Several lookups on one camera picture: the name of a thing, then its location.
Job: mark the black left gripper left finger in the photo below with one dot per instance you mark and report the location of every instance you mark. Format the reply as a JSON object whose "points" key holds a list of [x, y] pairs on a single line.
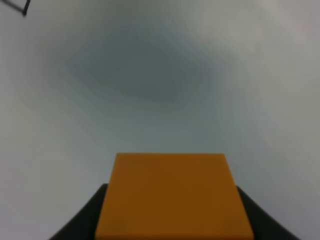
{"points": [[83, 225]]}

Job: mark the orange cube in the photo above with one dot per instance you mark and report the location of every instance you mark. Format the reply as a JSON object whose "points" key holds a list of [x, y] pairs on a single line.
{"points": [[172, 196]]}

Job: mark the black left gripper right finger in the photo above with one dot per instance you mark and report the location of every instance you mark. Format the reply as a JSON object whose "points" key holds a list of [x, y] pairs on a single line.
{"points": [[264, 227]]}

